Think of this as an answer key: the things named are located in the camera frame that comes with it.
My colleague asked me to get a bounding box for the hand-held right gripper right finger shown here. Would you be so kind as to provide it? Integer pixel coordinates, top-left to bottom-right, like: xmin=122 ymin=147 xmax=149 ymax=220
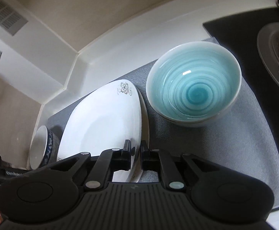
xmin=141 ymin=140 xmax=221 ymax=190

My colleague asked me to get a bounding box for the blue patterned rim bowl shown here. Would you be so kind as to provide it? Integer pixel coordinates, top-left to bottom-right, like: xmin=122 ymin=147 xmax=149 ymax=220
xmin=29 ymin=125 xmax=60 ymax=170

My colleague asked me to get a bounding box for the grey mat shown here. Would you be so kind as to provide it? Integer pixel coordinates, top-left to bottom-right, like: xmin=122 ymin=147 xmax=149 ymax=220
xmin=47 ymin=37 xmax=279 ymax=211

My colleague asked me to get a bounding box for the white bowl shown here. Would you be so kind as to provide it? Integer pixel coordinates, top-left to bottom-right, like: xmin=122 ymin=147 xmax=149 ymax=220
xmin=154 ymin=105 xmax=236 ymax=128

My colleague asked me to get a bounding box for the black glass stove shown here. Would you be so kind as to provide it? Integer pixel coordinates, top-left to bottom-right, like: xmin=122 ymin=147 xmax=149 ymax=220
xmin=203 ymin=7 xmax=279 ymax=154

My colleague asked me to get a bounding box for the round metal stove burner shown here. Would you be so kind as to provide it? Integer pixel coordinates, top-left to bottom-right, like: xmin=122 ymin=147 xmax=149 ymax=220
xmin=257 ymin=21 xmax=279 ymax=96

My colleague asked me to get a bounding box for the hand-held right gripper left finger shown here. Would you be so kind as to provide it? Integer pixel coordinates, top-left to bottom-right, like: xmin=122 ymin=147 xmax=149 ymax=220
xmin=46 ymin=140 xmax=132 ymax=190

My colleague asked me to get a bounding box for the white flower print plate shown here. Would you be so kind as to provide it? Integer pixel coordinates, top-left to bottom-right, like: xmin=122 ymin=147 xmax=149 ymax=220
xmin=57 ymin=79 xmax=143 ymax=184

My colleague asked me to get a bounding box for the blue swirl bowl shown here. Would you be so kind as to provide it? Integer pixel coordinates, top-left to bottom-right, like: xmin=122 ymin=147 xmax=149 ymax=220
xmin=146 ymin=41 xmax=242 ymax=124

